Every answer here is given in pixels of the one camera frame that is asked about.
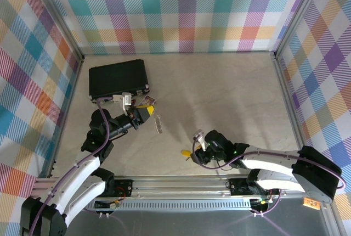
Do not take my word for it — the aluminium corner post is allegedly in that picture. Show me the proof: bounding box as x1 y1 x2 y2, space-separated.
27 0 84 63
273 0 330 59

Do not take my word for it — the aluminium side rail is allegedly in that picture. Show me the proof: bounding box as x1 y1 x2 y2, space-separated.
273 52 314 175
48 54 83 178

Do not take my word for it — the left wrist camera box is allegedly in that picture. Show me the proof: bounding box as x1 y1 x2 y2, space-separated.
114 92 134 116

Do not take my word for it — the small connector board with wires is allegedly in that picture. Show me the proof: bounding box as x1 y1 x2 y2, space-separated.
94 199 121 210
251 197 274 207

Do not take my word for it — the perforated metal strip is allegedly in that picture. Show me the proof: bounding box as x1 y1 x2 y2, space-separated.
82 201 252 211

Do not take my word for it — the grey metal sheet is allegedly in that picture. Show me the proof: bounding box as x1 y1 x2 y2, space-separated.
65 210 330 236

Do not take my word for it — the black hard case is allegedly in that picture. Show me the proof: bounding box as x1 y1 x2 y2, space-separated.
88 59 151 104

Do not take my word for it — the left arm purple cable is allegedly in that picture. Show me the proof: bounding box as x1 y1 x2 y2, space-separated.
27 97 121 236

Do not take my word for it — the orange paper tag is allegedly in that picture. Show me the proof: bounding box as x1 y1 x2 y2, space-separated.
303 197 321 209

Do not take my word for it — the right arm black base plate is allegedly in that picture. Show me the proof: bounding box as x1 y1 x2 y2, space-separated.
228 177 281 196

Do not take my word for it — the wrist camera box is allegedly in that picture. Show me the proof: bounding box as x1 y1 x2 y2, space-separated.
193 129 206 151
114 92 134 116

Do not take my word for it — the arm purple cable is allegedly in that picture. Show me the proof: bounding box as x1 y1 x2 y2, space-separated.
27 97 121 236
193 136 346 218

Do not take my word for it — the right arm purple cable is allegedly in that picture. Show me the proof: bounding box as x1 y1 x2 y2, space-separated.
193 136 346 218

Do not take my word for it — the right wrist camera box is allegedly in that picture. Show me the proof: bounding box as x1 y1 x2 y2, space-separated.
193 129 206 151

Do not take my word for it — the playing card box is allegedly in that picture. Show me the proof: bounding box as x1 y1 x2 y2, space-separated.
141 95 157 108

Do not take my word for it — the aluminium frame rail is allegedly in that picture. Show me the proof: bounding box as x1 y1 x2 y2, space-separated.
29 175 334 201

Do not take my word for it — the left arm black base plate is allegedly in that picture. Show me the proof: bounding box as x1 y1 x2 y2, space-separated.
109 179 134 198

